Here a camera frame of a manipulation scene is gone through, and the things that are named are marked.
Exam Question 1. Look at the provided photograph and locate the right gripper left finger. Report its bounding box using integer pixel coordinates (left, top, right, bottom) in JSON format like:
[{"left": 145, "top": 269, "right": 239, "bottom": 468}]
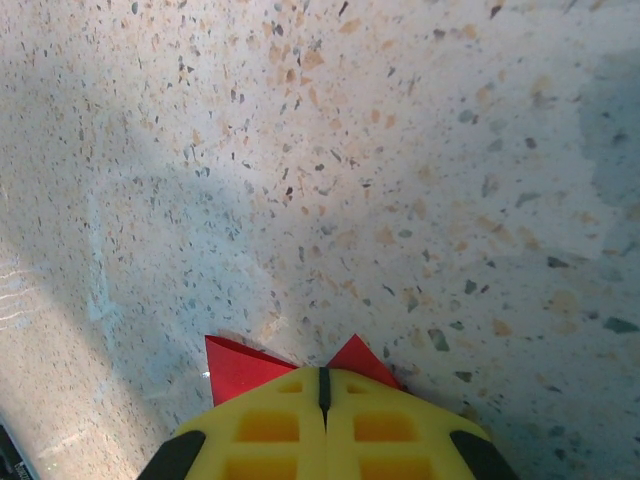
[{"left": 137, "top": 367, "right": 329, "bottom": 480}]

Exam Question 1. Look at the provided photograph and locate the red square paper sheet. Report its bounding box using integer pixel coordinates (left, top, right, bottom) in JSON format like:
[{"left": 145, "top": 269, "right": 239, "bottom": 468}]
[{"left": 204, "top": 333, "right": 407, "bottom": 409}]

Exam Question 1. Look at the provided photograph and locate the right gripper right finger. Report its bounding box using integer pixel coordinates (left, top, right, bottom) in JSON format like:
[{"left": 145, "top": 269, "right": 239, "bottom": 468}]
[{"left": 324, "top": 368, "right": 521, "bottom": 480}]

